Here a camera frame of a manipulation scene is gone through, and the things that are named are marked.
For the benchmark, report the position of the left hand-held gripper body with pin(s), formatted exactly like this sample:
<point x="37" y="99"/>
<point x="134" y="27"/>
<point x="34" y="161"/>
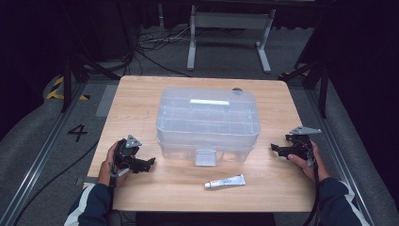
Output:
<point x="125" y="153"/>

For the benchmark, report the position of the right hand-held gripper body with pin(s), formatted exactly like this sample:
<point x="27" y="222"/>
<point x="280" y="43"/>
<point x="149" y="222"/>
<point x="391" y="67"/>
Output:
<point x="301" y="144"/>

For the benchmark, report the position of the white ointment tube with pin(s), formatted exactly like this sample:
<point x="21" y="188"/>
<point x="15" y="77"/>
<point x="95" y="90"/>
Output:
<point x="226" y="181"/>

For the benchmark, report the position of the clear plastic storage box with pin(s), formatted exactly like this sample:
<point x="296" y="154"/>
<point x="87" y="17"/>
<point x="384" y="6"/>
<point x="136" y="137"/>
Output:
<point x="207" y="125"/>

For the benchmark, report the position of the person's left hand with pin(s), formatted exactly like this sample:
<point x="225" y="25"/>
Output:
<point x="105" y="169"/>

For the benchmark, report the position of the person's right hand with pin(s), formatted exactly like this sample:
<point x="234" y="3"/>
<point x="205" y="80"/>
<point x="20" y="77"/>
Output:
<point x="310" y="169"/>

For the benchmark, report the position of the right arm blue sleeve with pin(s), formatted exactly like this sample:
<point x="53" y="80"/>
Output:
<point x="342" y="157"/>

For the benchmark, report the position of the black metal stand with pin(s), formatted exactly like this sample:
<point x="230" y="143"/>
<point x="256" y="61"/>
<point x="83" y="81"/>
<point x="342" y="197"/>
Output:
<point x="67" y="81"/>
<point x="323" y="84"/>

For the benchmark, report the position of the yellow black hazard tape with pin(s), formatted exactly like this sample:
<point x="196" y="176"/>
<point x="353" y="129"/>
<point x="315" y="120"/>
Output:
<point x="55" y="92"/>

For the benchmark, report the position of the grey metal floor rail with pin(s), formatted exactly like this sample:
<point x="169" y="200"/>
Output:
<point x="37" y="163"/>

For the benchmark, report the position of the grey metal table frame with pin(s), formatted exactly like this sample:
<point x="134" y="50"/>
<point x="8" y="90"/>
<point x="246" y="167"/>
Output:
<point x="230" y="20"/>

